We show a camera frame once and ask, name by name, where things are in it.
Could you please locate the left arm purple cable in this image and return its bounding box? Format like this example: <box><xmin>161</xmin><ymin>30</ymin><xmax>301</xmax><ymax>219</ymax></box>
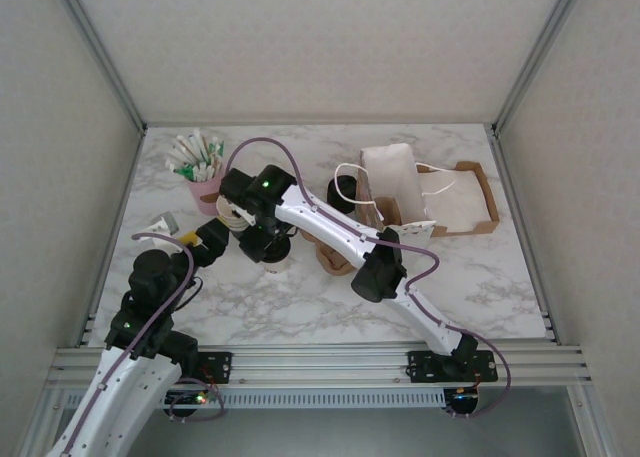
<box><xmin>59</xmin><ymin>232</ymin><xmax>225</xmax><ymax>457</ymax></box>

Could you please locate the aluminium frame post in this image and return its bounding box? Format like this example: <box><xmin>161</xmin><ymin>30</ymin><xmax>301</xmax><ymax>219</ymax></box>
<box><xmin>49</xmin><ymin>0</ymin><xmax>147</xmax><ymax>133</ymax></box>
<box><xmin>492</xmin><ymin>0</ymin><xmax>591</xmax><ymax>134</ymax></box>

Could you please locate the left aluminium side rail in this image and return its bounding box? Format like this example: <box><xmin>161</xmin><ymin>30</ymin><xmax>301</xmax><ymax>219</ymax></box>
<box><xmin>74</xmin><ymin>126</ymin><xmax>147</xmax><ymax>348</ymax></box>

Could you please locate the thin aluminium rear rail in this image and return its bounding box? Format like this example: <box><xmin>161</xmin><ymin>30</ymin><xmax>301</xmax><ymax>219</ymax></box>
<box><xmin>142</xmin><ymin>120</ymin><xmax>496</xmax><ymax>129</ymax></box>

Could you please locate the black mount plate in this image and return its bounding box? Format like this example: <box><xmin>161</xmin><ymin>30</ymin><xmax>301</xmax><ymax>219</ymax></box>
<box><xmin>194</xmin><ymin>350</ymin><xmax>234</xmax><ymax>384</ymax></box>
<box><xmin>407</xmin><ymin>349</ymin><xmax>500</xmax><ymax>383</ymax></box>

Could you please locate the right black mount plate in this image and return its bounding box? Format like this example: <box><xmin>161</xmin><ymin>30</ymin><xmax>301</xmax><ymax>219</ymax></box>
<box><xmin>407</xmin><ymin>349</ymin><xmax>500</xmax><ymax>383</ymax></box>

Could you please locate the pink stick holder cup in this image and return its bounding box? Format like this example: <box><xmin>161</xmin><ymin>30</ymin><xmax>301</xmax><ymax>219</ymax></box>
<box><xmin>187</xmin><ymin>169</ymin><xmax>229</xmax><ymax>216</ymax></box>

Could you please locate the grey slotted cable duct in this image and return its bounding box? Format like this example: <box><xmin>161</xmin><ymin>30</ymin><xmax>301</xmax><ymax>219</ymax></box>
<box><xmin>64</xmin><ymin>389</ymin><xmax>447</xmax><ymax>409</ymax></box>

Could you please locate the black controller board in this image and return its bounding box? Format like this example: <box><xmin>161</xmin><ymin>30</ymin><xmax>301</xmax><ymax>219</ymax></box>
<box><xmin>167</xmin><ymin>389</ymin><xmax>209</xmax><ymax>408</ymax></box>
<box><xmin>446</xmin><ymin>386</ymin><xmax>482</xmax><ymax>414</ymax></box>

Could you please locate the brown cardboard tray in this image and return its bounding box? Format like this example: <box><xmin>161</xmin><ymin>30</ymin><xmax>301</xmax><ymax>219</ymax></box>
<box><xmin>429</xmin><ymin>160</ymin><xmax>501</xmax><ymax>237</ymax></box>

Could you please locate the left black mount plate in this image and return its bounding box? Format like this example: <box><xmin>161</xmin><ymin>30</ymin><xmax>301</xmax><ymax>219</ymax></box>
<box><xmin>194</xmin><ymin>350</ymin><xmax>234</xmax><ymax>384</ymax></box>

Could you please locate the right aluminium frame post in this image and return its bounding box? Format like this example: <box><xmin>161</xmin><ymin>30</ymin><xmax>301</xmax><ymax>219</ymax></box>
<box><xmin>492</xmin><ymin>0</ymin><xmax>591</xmax><ymax>134</ymax></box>

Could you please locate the white patterned paper gift bag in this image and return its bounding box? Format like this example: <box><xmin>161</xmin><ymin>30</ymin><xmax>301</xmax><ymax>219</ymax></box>
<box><xmin>333</xmin><ymin>145</ymin><xmax>469</xmax><ymax>239</ymax></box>

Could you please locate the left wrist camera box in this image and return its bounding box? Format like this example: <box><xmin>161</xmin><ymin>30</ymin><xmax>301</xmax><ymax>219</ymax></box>
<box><xmin>147</xmin><ymin>211</ymin><xmax>180</xmax><ymax>238</ymax></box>

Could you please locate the brown pulp cup carrier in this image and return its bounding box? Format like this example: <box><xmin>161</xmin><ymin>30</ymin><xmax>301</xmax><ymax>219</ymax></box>
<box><xmin>299</xmin><ymin>226</ymin><xmax>361</xmax><ymax>277</ymax></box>

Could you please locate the stack of black lids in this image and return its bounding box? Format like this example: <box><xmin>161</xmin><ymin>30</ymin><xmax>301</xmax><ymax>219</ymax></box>
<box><xmin>327</xmin><ymin>174</ymin><xmax>361</xmax><ymax>213</ymax></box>

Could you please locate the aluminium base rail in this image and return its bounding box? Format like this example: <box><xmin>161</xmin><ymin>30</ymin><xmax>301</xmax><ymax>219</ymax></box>
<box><xmin>47</xmin><ymin>345</ymin><xmax>594</xmax><ymax>386</ymax></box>

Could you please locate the left aluminium frame post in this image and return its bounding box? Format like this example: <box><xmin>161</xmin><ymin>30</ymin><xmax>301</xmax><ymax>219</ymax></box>
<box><xmin>49</xmin><ymin>0</ymin><xmax>147</xmax><ymax>133</ymax></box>

